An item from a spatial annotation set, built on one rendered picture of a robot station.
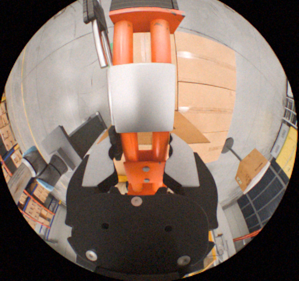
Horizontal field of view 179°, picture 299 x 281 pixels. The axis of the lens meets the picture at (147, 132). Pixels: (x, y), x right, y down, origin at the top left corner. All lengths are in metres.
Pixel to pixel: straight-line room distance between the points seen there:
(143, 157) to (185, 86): 0.60
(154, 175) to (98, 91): 1.26
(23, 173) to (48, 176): 0.21
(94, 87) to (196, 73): 1.15
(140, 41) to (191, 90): 0.48
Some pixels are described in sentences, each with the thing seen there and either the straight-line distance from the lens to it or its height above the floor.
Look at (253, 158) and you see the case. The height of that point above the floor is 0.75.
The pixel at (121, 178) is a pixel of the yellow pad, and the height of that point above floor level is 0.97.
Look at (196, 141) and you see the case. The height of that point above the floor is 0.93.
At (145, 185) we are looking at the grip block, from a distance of 0.22.
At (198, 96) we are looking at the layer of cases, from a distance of 0.74.
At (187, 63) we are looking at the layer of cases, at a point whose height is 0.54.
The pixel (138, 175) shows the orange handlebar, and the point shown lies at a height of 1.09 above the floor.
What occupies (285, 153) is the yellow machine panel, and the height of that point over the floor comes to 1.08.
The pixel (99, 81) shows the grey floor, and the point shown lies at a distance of 1.32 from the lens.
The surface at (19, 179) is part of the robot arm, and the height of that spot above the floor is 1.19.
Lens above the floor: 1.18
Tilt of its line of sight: 63 degrees down
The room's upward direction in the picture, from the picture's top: 177 degrees clockwise
